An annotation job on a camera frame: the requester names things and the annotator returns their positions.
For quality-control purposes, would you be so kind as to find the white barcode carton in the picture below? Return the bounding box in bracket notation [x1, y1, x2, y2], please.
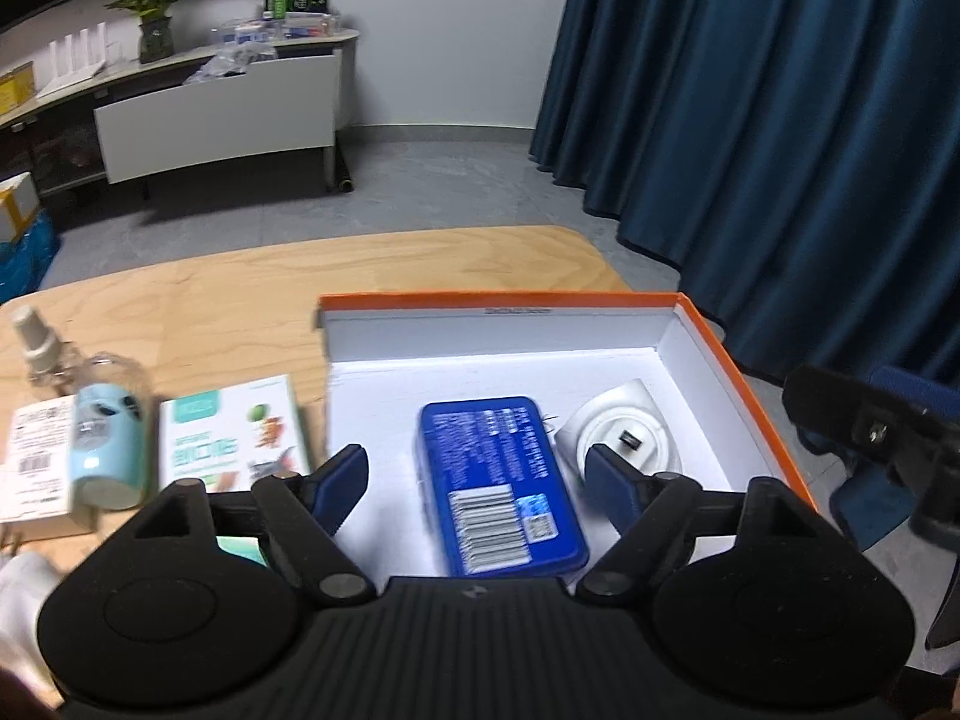
[2, 395, 96, 541]

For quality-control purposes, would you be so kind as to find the clear liquid refill bottle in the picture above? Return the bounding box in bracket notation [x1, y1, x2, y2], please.
[11, 305, 83, 395]

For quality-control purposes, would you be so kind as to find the white round plug-in device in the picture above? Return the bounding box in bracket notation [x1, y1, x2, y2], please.
[555, 379, 682, 479]

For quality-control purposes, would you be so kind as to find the green white snack carton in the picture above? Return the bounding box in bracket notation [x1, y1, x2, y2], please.
[158, 374, 311, 493]

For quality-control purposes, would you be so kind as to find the blue tin box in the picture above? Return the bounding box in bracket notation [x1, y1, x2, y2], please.
[416, 397, 589, 578]

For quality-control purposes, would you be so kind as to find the orange white cardboard box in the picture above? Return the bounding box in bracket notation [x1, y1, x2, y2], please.
[319, 293, 811, 585]

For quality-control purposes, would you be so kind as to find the light blue cylindrical bottle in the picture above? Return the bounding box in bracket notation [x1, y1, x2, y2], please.
[70, 353, 151, 511]

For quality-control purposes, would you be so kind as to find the dark blue curtain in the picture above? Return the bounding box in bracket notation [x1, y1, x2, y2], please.
[530, 0, 958, 383]

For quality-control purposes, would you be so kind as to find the blue plastic bag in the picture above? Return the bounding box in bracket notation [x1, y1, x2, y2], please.
[0, 210, 60, 304]

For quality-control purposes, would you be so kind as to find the white tv cabinet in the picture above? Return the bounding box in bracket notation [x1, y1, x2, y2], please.
[2, 29, 359, 199]

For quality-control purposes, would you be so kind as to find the white yellow-taped carton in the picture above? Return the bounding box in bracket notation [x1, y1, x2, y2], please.
[0, 172, 41, 244]

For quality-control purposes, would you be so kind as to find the white wifi router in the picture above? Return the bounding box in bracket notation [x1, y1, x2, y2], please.
[37, 21, 107, 99]

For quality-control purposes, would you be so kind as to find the yellow cardboard box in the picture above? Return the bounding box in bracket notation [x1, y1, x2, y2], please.
[0, 62, 36, 115]

